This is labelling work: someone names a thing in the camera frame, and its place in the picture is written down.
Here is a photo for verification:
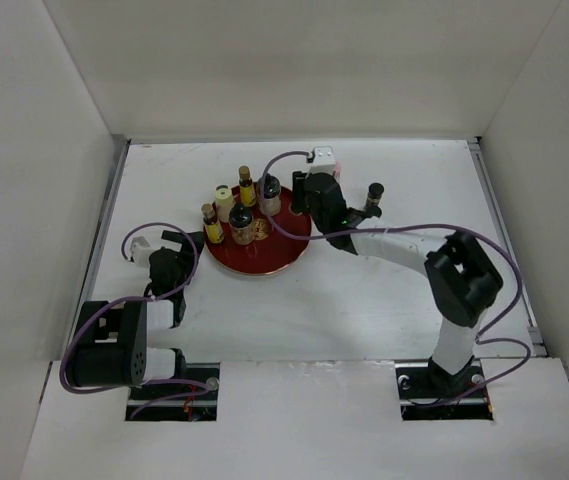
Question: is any gold cap yellow bottle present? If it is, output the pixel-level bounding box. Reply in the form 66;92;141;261
238;165;257;207

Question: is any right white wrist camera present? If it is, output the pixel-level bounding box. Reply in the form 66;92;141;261
306;146;336;176

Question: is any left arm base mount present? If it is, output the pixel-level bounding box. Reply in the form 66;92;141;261
125;363;220;423

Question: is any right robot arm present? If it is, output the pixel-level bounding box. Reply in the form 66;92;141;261
292;171;503;396

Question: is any red round lacquer tray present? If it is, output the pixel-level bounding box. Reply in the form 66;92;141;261
203;187;312;275

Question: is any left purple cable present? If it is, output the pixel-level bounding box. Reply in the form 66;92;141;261
58;222;213;419

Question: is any black grinder salt jar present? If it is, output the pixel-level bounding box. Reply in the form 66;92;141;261
229;202;255;246

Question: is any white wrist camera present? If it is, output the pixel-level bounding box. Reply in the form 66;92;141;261
130;236;156;268
306;146;336;176

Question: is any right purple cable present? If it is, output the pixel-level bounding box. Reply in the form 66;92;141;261
258;149;533;406

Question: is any black grinder pepper jar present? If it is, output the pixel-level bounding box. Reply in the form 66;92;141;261
257;174;281;216

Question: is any cream cap spice jar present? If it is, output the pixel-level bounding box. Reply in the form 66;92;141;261
214;185;235;223

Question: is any yellow label brown bottle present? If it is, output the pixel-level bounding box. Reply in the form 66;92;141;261
201;203;225;245

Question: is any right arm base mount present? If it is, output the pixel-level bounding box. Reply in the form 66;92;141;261
395;360;493;421

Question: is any black cap spice bottle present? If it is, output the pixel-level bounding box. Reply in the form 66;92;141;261
365;182;384;209

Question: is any purple cable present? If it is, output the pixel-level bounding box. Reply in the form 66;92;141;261
258;149;533;406
58;222;213;419

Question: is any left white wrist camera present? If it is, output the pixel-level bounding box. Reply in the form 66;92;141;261
130;236;156;268

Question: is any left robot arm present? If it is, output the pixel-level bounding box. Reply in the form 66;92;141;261
60;228;204;399

